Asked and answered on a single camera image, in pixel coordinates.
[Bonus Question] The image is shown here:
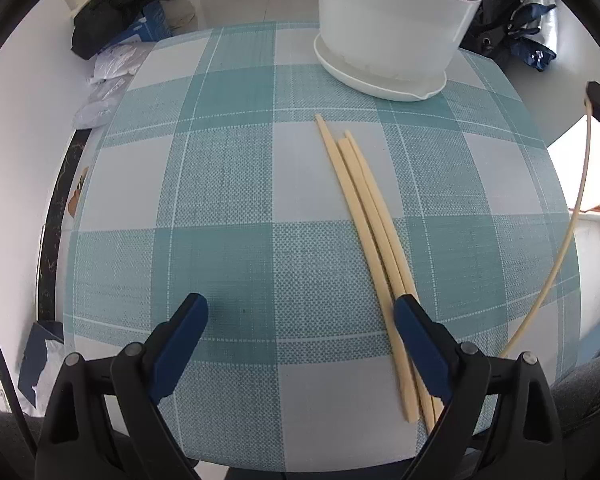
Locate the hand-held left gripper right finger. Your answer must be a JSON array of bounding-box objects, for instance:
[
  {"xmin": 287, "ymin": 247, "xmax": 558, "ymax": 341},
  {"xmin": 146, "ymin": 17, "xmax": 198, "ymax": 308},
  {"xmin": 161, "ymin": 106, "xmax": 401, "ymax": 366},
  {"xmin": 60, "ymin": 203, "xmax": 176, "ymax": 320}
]
[{"xmin": 393, "ymin": 294, "xmax": 565, "ymax": 480}]

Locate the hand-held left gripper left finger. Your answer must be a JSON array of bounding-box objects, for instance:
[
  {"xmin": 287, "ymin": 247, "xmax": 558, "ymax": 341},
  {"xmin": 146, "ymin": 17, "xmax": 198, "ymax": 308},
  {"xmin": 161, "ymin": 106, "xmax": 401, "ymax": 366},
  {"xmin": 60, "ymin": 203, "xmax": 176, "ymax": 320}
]
[{"xmin": 35, "ymin": 292, "xmax": 210, "ymax": 480}]

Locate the beige chopstick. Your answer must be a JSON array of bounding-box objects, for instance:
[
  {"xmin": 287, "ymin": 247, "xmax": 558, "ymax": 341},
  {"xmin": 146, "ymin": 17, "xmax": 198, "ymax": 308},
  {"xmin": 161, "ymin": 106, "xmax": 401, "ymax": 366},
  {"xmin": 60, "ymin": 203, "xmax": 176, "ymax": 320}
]
[
  {"xmin": 314, "ymin": 114, "xmax": 418, "ymax": 425},
  {"xmin": 499, "ymin": 99, "xmax": 595, "ymax": 358},
  {"xmin": 344, "ymin": 129, "xmax": 443, "ymax": 428},
  {"xmin": 337, "ymin": 139, "xmax": 433, "ymax": 433}
]

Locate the white utensil holder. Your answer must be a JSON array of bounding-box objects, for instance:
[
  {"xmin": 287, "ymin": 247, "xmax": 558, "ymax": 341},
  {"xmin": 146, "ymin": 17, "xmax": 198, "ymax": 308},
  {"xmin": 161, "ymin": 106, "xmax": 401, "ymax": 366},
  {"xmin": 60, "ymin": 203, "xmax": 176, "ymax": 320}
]
[{"xmin": 313, "ymin": 0, "xmax": 487, "ymax": 103}]

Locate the dark blue bin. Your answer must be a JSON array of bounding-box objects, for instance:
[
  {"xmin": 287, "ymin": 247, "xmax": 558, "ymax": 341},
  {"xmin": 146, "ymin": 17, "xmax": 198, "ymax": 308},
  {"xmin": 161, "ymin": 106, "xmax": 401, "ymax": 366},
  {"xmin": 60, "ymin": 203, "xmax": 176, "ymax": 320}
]
[{"xmin": 17, "ymin": 321, "xmax": 68, "ymax": 413}]

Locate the black backpack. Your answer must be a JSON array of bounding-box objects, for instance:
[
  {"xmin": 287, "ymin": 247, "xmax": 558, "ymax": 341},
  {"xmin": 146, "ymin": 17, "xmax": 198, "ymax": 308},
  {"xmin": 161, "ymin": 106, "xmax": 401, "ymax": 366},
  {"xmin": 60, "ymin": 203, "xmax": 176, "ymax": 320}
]
[{"xmin": 460, "ymin": 0, "xmax": 536, "ymax": 56}]

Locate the teal checked tablecloth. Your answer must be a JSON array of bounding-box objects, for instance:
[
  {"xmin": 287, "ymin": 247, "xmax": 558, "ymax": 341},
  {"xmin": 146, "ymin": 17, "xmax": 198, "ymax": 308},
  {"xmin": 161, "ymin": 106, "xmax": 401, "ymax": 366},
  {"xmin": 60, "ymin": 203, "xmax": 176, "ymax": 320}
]
[{"xmin": 64, "ymin": 21, "xmax": 581, "ymax": 471}]

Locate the person's right leg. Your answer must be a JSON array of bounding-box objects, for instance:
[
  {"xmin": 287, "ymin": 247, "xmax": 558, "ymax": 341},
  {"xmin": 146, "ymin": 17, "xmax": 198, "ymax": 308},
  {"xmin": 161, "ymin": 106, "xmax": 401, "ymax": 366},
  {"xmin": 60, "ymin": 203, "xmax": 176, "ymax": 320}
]
[{"xmin": 550, "ymin": 337, "xmax": 600, "ymax": 461}]

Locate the person's leg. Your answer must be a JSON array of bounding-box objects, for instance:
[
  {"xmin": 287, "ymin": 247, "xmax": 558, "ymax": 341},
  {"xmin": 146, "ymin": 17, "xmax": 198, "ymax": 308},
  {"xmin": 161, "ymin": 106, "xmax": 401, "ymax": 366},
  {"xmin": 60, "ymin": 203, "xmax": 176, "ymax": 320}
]
[
  {"xmin": 550, "ymin": 337, "xmax": 600, "ymax": 461},
  {"xmin": 0, "ymin": 410, "xmax": 48, "ymax": 480}
]

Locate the brown shoe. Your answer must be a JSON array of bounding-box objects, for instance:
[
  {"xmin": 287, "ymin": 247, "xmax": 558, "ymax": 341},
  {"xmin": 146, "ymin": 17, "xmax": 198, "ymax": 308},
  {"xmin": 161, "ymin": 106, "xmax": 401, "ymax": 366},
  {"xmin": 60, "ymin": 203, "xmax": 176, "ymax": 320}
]
[{"xmin": 66, "ymin": 166, "xmax": 90, "ymax": 218}]

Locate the person's left leg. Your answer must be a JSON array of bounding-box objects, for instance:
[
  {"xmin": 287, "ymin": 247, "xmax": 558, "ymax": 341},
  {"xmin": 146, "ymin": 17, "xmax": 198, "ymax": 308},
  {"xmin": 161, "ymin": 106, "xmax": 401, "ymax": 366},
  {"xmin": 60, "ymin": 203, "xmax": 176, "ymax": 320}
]
[{"xmin": 0, "ymin": 410, "xmax": 48, "ymax": 480}]

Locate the grey plastic mailing bag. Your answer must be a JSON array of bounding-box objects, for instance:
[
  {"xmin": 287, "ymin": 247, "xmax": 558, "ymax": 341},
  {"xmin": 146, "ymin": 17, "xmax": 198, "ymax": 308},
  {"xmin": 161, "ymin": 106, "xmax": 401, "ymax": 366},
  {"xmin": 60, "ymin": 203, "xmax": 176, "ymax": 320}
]
[{"xmin": 72, "ymin": 77, "xmax": 128, "ymax": 128}]

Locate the white plastic mailing bag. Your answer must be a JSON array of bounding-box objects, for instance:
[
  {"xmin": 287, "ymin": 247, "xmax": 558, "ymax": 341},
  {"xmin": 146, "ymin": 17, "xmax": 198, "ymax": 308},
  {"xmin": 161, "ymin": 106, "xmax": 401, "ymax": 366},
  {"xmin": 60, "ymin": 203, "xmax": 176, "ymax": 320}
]
[{"xmin": 89, "ymin": 42, "xmax": 146, "ymax": 83}]

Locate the blue and white cardboard box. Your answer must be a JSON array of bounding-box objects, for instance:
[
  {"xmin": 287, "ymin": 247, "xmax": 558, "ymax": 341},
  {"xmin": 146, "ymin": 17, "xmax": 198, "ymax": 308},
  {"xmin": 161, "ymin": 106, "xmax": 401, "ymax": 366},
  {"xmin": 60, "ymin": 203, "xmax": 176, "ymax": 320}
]
[{"xmin": 100, "ymin": 0, "xmax": 173, "ymax": 53}]

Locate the cream cloth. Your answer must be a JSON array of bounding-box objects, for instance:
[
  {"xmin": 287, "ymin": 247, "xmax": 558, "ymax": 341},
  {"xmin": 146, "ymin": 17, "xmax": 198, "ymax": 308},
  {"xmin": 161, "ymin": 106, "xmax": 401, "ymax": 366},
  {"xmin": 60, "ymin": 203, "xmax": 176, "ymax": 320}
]
[{"xmin": 165, "ymin": 0, "xmax": 198, "ymax": 36}]

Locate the black jacket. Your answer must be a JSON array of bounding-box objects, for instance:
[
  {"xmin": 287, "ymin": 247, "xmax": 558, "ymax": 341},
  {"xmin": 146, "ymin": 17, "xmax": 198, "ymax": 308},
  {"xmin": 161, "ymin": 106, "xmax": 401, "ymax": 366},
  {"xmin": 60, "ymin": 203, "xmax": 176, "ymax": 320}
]
[{"xmin": 71, "ymin": 0, "xmax": 188, "ymax": 60}]

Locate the black cable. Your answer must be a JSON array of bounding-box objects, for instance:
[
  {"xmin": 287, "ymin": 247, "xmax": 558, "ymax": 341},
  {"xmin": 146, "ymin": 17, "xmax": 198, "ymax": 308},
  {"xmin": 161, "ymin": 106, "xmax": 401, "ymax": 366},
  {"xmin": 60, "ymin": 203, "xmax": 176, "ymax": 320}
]
[{"xmin": 0, "ymin": 307, "xmax": 38, "ymax": 461}]

